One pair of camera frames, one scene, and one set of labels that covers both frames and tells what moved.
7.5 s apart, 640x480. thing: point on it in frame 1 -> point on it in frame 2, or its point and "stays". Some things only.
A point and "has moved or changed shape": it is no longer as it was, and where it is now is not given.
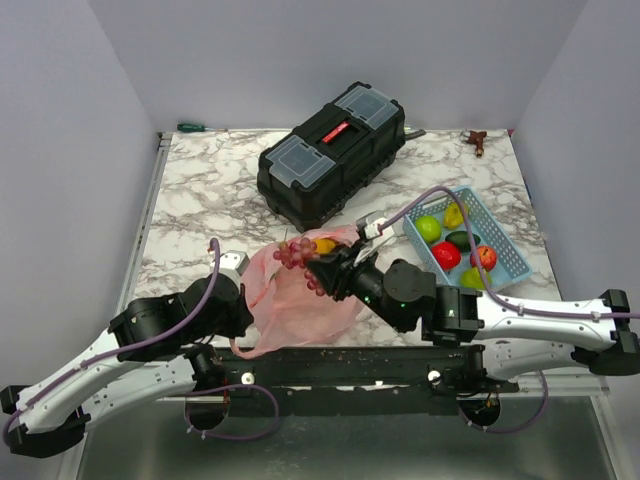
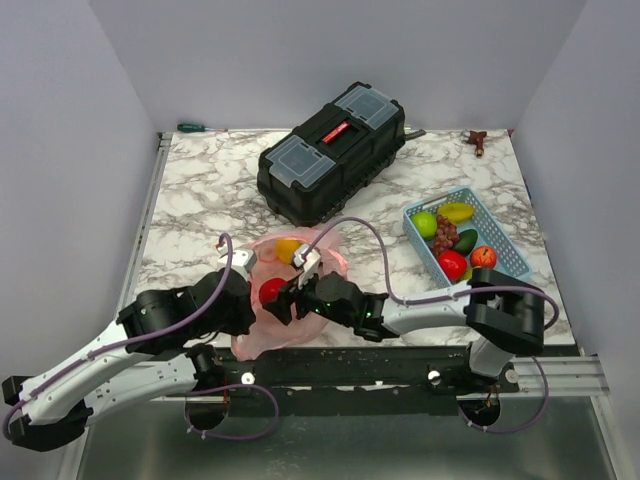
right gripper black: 335,271 -> 282,305
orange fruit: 324,246 -> 285,249
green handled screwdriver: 193,128 stays
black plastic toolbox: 332,157 stays
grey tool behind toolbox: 414,134 stays
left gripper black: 243,319 stays
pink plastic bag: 287,312 has moved or changed shape
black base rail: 359,380 stays
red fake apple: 487,256 stays
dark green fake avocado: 461,239 stays
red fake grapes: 293,254 -> 446,235
